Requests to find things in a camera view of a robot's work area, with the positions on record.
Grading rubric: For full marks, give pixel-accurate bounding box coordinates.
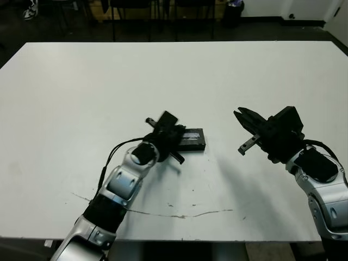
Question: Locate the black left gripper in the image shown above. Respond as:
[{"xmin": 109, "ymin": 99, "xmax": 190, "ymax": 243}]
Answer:
[{"xmin": 144, "ymin": 117, "xmax": 188, "ymax": 165}]

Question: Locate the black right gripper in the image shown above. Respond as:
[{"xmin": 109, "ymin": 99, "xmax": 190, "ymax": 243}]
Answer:
[{"xmin": 233, "ymin": 107, "xmax": 306, "ymax": 164}]

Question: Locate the black box lid silver strip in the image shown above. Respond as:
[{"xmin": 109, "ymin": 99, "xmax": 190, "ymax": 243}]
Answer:
[{"xmin": 173, "ymin": 127, "xmax": 207, "ymax": 152}]

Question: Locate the black waste bin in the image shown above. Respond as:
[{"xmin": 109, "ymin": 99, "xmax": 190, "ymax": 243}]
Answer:
[{"xmin": 224, "ymin": 0, "xmax": 245, "ymax": 27}]

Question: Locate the white door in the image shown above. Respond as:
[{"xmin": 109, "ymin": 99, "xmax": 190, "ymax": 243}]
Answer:
[{"xmin": 323, "ymin": 0, "xmax": 348, "ymax": 47}]

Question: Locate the black mesh chair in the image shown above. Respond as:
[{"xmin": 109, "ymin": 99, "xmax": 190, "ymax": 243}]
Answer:
[{"xmin": 110, "ymin": 0, "xmax": 153, "ymax": 41}]

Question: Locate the white black sneaker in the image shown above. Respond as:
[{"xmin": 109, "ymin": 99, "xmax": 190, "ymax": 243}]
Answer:
[{"xmin": 23, "ymin": 0, "xmax": 39, "ymax": 21}]

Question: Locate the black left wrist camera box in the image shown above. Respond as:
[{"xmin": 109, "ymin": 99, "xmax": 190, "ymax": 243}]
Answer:
[{"xmin": 156, "ymin": 110, "xmax": 179, "ymax": 129}]

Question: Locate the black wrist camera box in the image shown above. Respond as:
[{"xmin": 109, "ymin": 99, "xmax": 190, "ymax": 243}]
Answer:
[
  {"xmin": 268, "ymin": 105, "xmax": 305, "ymax": 138},
  {"xmin": 156, "ymin": 110, "xmax": 179, "ymax": 129}
]

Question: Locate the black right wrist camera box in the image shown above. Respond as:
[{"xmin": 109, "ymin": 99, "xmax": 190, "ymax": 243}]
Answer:
[{"xmin": 268, "ymin": 105, "xmax": 305, "ymax": 138}]

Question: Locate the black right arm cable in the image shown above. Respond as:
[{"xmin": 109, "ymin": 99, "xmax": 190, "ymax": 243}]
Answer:
[{"xmin": 302, "ymin": 139, "xmax": 342, "ymax": 165}]

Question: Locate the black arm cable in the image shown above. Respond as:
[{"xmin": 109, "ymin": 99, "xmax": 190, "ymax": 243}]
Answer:
[
  {"xmin": 302, "ymin": 139, "xmax": 342, "ymax": 165},
  {"xmin": 96, "ymin": 137, "xmax": 146, "ymax": 191}
]

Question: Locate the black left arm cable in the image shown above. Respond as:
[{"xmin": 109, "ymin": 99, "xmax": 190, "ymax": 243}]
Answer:
[{"xmin": 96, "ymin": 137, "xmax": 146, "ymax": 191}]

